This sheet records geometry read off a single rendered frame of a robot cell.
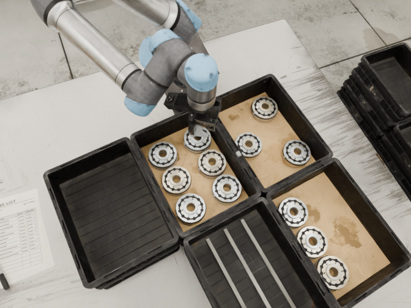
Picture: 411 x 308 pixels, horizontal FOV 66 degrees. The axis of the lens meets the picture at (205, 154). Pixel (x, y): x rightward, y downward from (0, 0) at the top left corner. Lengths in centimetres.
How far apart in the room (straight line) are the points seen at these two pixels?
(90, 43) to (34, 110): 73
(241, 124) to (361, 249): 61
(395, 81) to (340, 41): 91
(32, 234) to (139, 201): 43
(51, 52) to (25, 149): 137
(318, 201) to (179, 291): 59
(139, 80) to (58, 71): 182
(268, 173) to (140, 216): 48
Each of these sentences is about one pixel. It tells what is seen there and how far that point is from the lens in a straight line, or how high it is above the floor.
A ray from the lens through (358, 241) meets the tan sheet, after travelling 124.
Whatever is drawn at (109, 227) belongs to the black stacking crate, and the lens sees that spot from 114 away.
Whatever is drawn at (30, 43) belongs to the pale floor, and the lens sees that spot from 286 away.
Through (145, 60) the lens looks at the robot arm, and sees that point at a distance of 121.
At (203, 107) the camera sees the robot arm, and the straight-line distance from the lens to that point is 82.
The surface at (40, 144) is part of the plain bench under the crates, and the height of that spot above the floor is 70.
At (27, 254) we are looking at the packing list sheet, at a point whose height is 70.
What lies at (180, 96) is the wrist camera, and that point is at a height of 115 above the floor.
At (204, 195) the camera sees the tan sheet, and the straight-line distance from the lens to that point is 113.
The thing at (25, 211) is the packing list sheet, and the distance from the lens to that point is 139.
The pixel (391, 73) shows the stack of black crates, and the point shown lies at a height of 49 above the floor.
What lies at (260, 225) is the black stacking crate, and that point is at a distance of 113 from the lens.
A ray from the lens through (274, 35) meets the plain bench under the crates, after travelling 176.
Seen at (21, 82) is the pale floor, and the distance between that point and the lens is 265.
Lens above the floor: 191
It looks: 66 degrees down
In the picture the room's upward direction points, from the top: 7 degrees clockwise
